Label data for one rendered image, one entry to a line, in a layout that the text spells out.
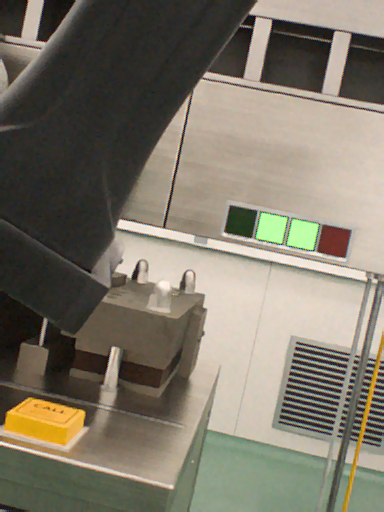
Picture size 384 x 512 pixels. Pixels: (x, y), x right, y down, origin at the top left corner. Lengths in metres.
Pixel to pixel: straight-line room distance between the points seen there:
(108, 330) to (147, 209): 0.41
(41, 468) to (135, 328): 0.28
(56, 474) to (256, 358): 2.98
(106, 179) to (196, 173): 1.06
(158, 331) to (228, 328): 2.72
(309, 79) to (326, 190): 0.24
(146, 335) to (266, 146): 0.51
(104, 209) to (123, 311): 0.71
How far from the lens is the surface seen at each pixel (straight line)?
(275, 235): 1.26
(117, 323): 0.93
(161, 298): 0.94
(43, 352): 0.99
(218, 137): 1.28
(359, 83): 1.39
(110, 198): 0.22
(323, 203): 1.27
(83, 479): 0.72
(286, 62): 1.39
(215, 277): 3.61
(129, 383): 1.00
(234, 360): 3.66
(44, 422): 0.74
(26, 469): 0.73
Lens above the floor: 1.16
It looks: 3 degrees down
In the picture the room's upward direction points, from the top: 12 degrees clockwise
